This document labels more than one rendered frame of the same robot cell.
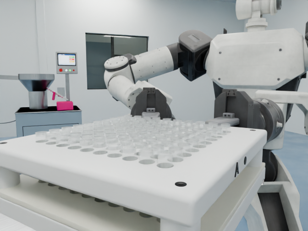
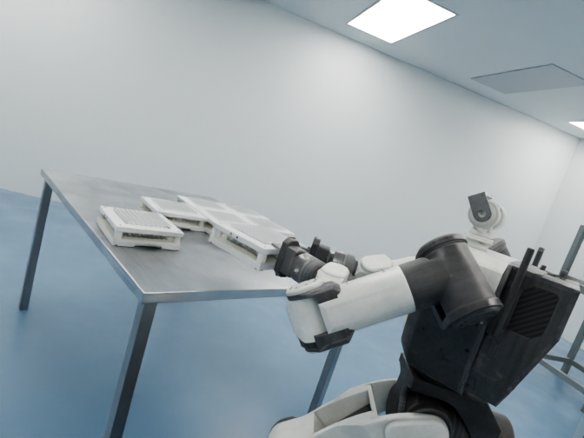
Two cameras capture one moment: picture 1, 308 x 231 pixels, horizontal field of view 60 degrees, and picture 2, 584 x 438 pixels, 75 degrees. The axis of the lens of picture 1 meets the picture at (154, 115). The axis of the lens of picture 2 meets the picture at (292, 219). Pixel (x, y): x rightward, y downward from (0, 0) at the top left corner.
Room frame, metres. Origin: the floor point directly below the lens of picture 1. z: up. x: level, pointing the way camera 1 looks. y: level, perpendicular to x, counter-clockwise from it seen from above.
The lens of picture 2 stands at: (0.48, -1.23, 1.29)
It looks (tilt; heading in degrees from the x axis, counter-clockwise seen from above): 9 degrees down; 94
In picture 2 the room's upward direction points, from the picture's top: 18 degrees clockwise
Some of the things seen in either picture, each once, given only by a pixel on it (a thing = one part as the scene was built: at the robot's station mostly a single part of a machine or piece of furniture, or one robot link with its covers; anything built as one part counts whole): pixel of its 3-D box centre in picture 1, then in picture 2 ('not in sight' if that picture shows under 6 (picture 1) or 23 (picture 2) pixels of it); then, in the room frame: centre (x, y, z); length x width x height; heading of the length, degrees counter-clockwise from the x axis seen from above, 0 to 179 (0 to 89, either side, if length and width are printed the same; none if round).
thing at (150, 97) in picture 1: (150, 118); (325, 260); (0.54, 0.01, 1.00); 0.12 x 0.10 x 0.13; 0
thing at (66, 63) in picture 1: (67, 79); not in sight; (3.11, 1.00, 1.07); 0.23 x 0.10 x 0.62; 112
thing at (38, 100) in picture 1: (44, 91); not in sight; (2.94, 1.21, 0.95); 0.49 x 0.36 x 0.38; 112
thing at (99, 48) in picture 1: (118, 62); not in sight; (5.80, 0.77, 1.43); 1.38 x 0.01 x 1.16; 112
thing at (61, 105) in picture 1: (64, 105); not in sight; (2.78, 0.93, 0.80); 0.16 x 0.12 x 0.09; 112
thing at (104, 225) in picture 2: not in sight; (138, 233); (-0.17, 0.12, 0.84); 0.24 x 0.24 x 0.02; 46
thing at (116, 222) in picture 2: not in sight; (141, 221); (-0.17, 0.12, 0.89); 0.25 x 0.24 x 0.02; 46
